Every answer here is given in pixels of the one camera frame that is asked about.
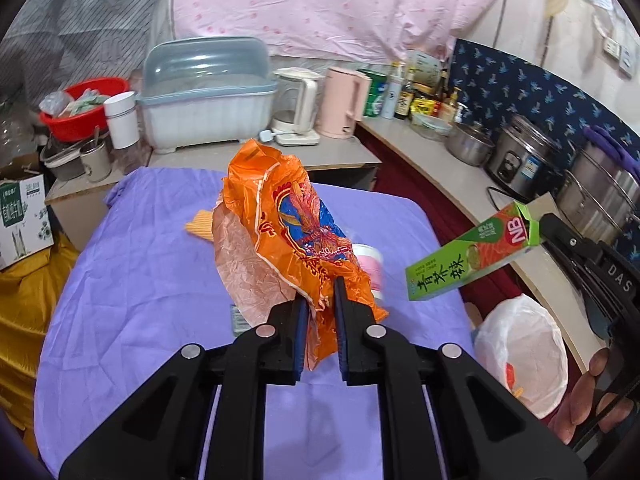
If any trash bin with white bag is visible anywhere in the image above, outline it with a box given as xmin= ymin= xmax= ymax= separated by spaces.
xmin=474 ymin=295 xmax=568 ymax=419

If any orange printed snack bag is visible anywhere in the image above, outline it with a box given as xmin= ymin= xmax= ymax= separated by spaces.
xmin=213 ymin=140 xmax=387 ymax=370

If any navy floral cloth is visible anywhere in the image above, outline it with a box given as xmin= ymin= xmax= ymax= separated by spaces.
xmin=449 ymin=39 xmax=639 ymax=169

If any glass electric kettle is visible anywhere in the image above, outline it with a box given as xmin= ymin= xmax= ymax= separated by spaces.
xmin=258 ymin=67 xmax=323 ymax=146

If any soy sauce bottle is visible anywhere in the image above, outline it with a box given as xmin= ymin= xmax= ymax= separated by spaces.
xmin=394 ymin=66 xmax=416 ymax=120

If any steel rice cooker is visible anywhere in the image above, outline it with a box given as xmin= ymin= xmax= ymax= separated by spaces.
xmin=485 ymin=114 xmax=561 ymax=203

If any pink white paper cup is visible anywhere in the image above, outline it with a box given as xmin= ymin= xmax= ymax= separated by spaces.
xmin=352 ymin=244 xmax=384 ymax=304

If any pink electric kettle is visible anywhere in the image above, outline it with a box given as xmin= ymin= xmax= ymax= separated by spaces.
xmin=316 ymin=67 xmax=371 ymax=140

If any black power cable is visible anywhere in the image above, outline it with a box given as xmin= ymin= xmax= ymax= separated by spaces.
xmin=486 ymin=185 xmax=524 ymax=212

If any person right hand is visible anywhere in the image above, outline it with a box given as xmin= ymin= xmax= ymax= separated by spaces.
xmin=548 ymin=348 xmax=637 ymax=444

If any small steel pot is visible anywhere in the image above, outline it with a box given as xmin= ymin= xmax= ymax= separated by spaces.
xmin=445 ymin=124 xmax=495 ymax=167

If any purple tablecloth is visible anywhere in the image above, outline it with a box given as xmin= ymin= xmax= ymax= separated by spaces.
xmin=35 ymin=168 xmax=472 ymax=479

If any green tin can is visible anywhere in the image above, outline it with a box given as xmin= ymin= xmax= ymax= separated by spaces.
xmin=359 ymin=68 xmax=387 ymax=117

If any large steel steamer pot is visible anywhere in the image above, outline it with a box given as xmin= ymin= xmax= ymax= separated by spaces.
xmin=556 ymin=126 xmax=639 ymax=245

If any dark green drink carton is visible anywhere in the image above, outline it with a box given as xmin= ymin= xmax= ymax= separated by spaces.
xmin=231 ymin=304 xmax=252 ymax=338

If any pink dotted curtain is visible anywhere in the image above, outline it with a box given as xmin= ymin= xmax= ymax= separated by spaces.
xmin=166 ymin=0 xmax=495 ymax=64

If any cardboard box green print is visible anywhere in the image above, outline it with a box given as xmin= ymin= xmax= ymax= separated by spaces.
xmin=0 ymin=174 xmax=53 ymax=270

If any white cup container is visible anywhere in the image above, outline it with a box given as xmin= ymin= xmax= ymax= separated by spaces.
xmin=103 ymin=91 xmax=142 ymax=174

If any white thermos bottle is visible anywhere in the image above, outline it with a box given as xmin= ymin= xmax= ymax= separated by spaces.
xmin=381 ymin=61 xmax=404 ymax=119

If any green tea carton box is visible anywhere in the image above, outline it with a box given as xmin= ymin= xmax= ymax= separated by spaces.
xmin=406 ymin=202 xmax=540 ymax=301

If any red plastic basin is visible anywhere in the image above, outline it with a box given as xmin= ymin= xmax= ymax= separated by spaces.
xmin=39 ymin=77 xmax=129 ymax=143

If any red velvet curtain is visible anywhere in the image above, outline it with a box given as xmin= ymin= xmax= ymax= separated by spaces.
xmin=354 ymin=123 xmax=586 ymax=401

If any dish rack with grey lid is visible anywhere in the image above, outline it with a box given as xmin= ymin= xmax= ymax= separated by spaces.
xmin=137 ymin=37 xmax=278 ymax=154

